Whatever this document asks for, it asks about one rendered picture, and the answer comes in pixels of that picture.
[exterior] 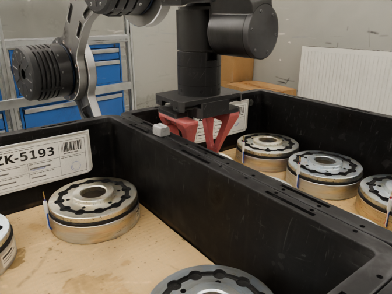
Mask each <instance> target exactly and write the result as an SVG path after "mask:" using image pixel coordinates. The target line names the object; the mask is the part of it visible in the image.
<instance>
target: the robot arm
mask: <svg viewBox="0 0 392 294"><path fill-rule="evenodd" d="M160 2H161V5H162V6H178V10H176V29H177V50H179V51H177V83H178V90H172V91H167V92H160V93H156V104H158V105H161V106H162V107H159V108H158V109H159V118H160V120H161V122H162V123H163V124H164V125H166V126H168V127H169V128H170V132H172V133H174V134H176V135H178V136H180V135H179V131H178V130H180V131H181V133H182V137H183V138H185V139H187V140H189V141H191V142H194V141H195V136H196V133H197V128H198V121H196V120H193V119H192V118H189V117H188V116H187V112H186V110H191V117H194V118H196V119H202V123H203V128H204V134H205V140H206V146H207V149H209V150H212V151H214V152H216V153H218V152H219V150H220V148H221V146H222V144H223V142H224V140H225V138H226V137H227V135H228V133H229V132H230V130H231V129H232V127H233V126H234V124H235V122H236V121H237V119H238V117H239V109H240V107H239V106H235V105H233V104H229V102H233V101H238V102H241V101H242V92H241V91H238V90H234V89H229V88H226V87H223V86H221V55H226V56H232V57H243V58H253V59H259V60H262V59H264V58H267V57H268V56H269V55H270V54H271V53H272V51H273V49H274V47H275V45H276V42H277V38H278V18H277V14H276V12H275V10H274V8H273V7H272V0H160ZM183 5H186V6H183ZM165 103H170V105H168V106H164V105H165ZM214 118H215V119H217V120H221V122H222V124H221V126H220V129H219V132H218V135H217V137H216V140H215V143H214V140H213V127H214Z"/></svg>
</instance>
